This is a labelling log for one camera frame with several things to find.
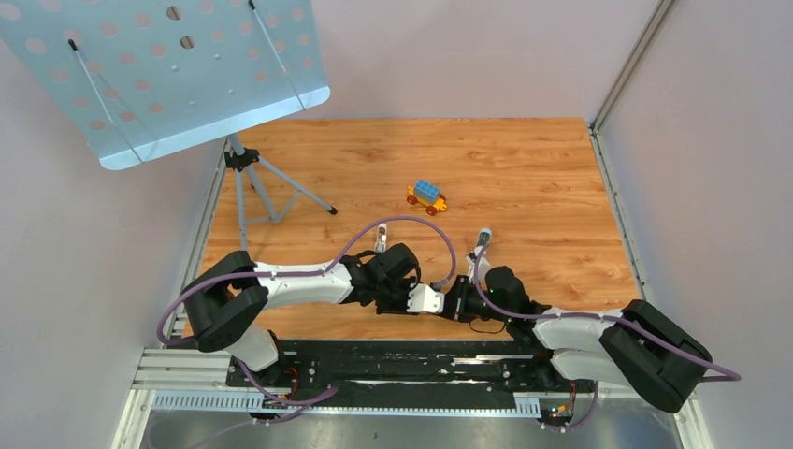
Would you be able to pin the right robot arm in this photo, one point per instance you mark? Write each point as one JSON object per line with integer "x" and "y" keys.
{"x": 637, "y": 346}

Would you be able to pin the grey white stapler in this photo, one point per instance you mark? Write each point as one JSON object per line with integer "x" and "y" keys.
{"x": 484, "y": 237}

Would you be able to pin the toy brick car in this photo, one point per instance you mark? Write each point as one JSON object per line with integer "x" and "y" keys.
{"x": 428, "y": 195}

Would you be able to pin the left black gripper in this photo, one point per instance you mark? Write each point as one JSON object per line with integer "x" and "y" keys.
{"x": 401, "y": 308}

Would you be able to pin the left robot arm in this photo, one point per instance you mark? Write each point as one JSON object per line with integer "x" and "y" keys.
{"x": 223, "y": 303}

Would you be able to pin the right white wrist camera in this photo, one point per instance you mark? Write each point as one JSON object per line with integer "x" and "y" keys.
{"x": 478, "y": 264}

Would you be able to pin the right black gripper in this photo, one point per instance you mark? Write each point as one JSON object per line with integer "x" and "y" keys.
{"x": 456, "y": 300}

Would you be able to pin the blue perforated music stand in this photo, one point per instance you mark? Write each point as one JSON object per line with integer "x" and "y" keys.
{"x": 144, "y": 79}

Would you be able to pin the small white stapler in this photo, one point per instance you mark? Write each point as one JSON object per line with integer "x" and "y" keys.
{"x": 381, "y": 238}

